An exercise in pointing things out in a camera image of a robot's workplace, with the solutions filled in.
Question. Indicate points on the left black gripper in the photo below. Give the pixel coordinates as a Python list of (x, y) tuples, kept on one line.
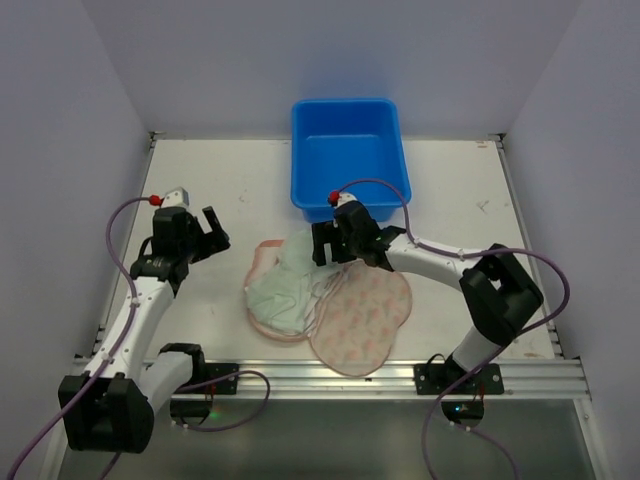
[(205, 240)]

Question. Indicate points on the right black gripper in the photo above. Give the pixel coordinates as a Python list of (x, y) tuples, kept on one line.
[(336, 243)]

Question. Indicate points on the floral mesh laundry bag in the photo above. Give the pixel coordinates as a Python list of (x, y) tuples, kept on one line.
[(357, 324)]

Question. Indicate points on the light green bra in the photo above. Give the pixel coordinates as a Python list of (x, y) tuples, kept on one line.
[(284, 286)]

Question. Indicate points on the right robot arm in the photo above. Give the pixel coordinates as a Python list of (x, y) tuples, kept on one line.
[(501, 297)]

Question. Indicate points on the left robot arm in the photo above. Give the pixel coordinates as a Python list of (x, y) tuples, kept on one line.
[(111, 406)]

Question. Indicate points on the blue plastic bin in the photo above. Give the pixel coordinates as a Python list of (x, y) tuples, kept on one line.
[(347, 142)]

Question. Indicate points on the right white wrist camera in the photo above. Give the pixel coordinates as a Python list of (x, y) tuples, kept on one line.
[(338, 198)]

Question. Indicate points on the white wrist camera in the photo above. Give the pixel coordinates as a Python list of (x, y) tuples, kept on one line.
[(338, 198), (178, 197)]

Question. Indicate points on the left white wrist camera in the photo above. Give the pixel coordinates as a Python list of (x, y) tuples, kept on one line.
[(178, 197)]

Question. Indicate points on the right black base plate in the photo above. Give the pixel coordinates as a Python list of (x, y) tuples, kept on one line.
[(435, 375)]

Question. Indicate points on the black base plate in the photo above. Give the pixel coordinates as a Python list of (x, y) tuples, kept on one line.
[(435, 375), (194, 401)]

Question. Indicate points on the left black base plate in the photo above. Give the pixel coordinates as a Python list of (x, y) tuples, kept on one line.
[(194, 401)]

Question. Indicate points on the aluminium mounting rail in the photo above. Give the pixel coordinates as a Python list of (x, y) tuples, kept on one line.
[(521, 379)]

